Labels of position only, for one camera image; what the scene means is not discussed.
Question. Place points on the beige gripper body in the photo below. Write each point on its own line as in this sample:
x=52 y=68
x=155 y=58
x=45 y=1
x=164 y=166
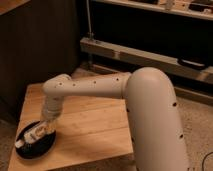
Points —
x=50 y=120

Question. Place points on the small white labelled bottle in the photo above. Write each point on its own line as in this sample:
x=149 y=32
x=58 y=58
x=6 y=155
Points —
x=35 y=133

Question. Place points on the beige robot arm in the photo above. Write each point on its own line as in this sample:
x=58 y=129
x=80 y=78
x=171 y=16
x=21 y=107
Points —
x=150 y=101

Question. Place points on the light wooden table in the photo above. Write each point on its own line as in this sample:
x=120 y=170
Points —
x=88 y=130

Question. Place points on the metal vertical pole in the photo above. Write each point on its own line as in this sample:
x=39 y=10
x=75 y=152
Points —
x=90 y=31

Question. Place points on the long wooden shelf beam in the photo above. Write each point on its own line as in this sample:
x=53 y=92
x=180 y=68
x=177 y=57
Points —
x=143 y=58

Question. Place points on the black flat object on beam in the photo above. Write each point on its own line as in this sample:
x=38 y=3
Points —
x=193 y=65

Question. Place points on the upper wooden shelf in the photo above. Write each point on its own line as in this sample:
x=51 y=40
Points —
x=176 y=7

